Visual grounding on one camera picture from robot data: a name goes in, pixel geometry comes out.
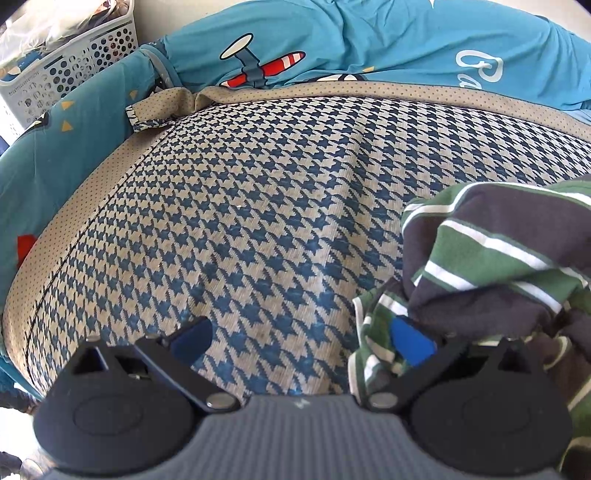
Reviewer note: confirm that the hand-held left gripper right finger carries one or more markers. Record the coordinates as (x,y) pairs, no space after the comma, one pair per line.
(412,342)

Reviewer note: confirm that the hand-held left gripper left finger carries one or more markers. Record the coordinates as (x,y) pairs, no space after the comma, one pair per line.
(191,340)

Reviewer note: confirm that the green grey striped t-shirt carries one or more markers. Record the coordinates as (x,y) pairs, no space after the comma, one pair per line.
(485,258)

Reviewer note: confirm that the blue beige houndstooth mat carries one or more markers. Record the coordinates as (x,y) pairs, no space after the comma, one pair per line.
(254,207)

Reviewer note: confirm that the teal triangle-print bed guard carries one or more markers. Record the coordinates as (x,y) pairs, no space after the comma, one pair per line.
(60,143)

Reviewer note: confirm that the white perforated plastic basket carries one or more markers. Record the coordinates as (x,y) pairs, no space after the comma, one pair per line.
(83,60)

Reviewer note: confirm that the clear plastic bag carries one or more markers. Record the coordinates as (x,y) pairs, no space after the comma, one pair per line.
(32,34)

